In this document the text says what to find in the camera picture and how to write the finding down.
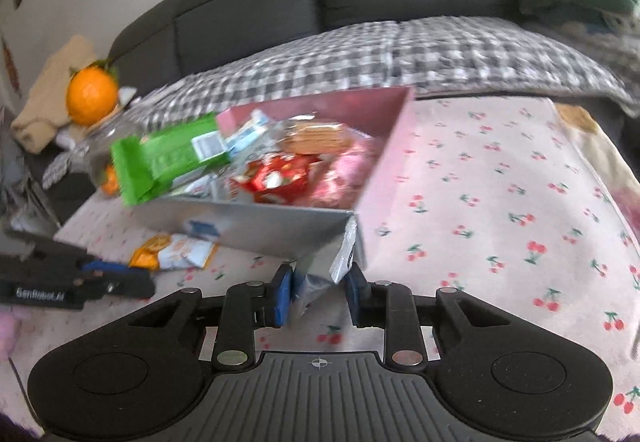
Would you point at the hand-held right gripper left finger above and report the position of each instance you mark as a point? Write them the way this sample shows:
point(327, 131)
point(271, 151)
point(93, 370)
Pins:
point(282, 294)

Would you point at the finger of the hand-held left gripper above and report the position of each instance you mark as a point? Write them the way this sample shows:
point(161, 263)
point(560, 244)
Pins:
point(125, 284)
point(50, 247)

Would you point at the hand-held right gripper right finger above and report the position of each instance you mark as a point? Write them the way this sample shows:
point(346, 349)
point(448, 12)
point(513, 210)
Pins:
point(355, 294)

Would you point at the lilac silver snack packet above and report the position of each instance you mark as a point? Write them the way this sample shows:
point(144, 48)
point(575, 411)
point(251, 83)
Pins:
point(345, 247)

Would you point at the orange cookie packet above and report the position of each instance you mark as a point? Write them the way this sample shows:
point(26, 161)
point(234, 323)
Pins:
point(165, 252)

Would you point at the pink cardboard box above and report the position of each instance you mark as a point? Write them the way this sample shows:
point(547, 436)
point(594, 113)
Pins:
point(240, 222)

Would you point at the red white snack packet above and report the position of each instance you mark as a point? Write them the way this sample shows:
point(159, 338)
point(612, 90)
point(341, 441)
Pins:
point(270, 179)

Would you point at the pink candy packet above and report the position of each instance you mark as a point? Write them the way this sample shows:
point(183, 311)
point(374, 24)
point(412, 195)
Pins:
point(345, 172)

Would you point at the green snack packet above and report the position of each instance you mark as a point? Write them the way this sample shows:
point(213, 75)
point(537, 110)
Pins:
point(160, 157)

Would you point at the clear cracker packet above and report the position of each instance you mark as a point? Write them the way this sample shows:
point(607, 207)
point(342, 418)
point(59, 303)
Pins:
point(312, 137)

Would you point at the blue white snack packet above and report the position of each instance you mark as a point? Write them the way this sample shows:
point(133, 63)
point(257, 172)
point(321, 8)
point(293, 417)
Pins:
point(245, 132)

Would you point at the glass jar of small oranges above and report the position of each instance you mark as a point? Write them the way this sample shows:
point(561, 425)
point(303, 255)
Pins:
point(102, 142)

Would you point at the cherry print tablecloth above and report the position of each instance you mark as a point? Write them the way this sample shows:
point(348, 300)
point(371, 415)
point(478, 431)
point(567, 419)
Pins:
point(475, 197)

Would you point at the large orange fruit ornament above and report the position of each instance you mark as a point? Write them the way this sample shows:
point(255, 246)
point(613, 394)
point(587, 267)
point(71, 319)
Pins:
point(92, 94)

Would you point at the beige cloth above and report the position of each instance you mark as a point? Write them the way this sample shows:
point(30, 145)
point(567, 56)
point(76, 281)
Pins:
point(50, 87)

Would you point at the grey checked blanket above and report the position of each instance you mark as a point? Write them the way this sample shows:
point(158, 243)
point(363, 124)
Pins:
point(400, 52)

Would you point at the floral cloth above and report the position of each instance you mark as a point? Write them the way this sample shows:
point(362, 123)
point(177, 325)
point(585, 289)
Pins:
point(600, 157)

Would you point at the blue white plush toy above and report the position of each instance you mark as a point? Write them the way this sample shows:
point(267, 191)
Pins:
point(620, 24)

